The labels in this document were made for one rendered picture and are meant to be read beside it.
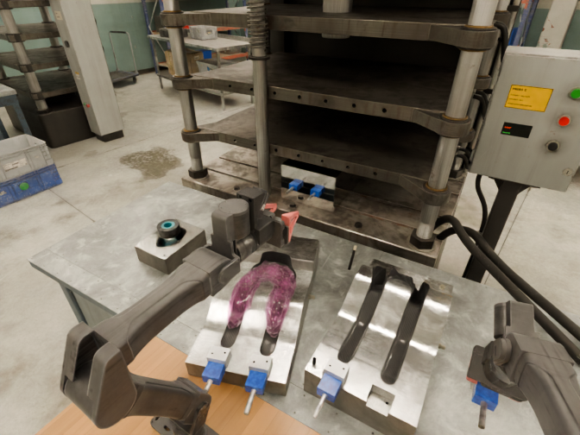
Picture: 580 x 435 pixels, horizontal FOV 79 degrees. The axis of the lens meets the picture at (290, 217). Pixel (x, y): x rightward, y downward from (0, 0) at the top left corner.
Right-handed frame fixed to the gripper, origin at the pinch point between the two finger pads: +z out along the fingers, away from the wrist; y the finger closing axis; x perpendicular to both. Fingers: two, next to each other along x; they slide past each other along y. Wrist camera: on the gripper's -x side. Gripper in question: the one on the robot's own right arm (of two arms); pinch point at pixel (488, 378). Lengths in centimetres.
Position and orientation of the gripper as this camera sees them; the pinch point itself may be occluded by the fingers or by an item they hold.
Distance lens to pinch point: 91.8
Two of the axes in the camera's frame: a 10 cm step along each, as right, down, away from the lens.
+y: -8.6, -2.7, 4.2
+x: -4.4, 8.1, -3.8
